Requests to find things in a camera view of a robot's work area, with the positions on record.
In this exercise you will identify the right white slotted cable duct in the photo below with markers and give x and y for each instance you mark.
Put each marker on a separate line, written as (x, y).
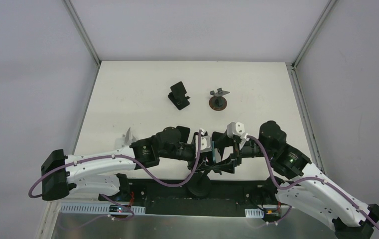
(254, 213)

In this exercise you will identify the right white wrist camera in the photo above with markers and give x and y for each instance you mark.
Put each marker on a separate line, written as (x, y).
(236, 129)

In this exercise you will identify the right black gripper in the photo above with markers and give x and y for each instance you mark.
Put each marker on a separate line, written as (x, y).
(236, 153)

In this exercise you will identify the circuit board with wires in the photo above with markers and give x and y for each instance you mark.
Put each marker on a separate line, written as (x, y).
(273, 214)
(126, 208)

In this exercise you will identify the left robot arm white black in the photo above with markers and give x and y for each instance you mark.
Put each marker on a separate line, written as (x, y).
(62, 175)

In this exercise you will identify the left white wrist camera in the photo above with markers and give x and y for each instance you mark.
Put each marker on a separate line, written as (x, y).
(203, 141)

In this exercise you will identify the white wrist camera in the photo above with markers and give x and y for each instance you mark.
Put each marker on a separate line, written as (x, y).
(203, 141)
(236, 129)

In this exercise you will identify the black folding phone stand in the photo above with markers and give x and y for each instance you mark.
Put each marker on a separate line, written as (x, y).
(178, 96)

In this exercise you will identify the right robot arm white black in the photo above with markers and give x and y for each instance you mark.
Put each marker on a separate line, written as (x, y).
(298, 182)

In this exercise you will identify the teal smartphone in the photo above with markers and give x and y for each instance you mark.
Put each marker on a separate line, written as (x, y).
(215, 153)

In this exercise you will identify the round wooden base phone stand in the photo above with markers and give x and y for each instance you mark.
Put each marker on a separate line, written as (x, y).
(217, 102)

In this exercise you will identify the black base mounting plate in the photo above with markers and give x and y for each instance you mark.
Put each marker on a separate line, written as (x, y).
(226, 199)

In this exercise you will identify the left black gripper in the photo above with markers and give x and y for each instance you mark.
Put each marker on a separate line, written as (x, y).
(212, 154)

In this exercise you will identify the right circuit board with wires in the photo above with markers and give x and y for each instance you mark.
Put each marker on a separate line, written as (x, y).
(273, 214)

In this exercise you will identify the left circuit board with wires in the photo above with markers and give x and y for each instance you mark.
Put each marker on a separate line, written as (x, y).
(126, 208)

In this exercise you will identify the black pole phone stand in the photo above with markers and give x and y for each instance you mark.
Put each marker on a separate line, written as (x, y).
(200, 185)

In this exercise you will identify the black smartphone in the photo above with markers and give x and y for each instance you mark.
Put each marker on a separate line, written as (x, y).
(184, 133)

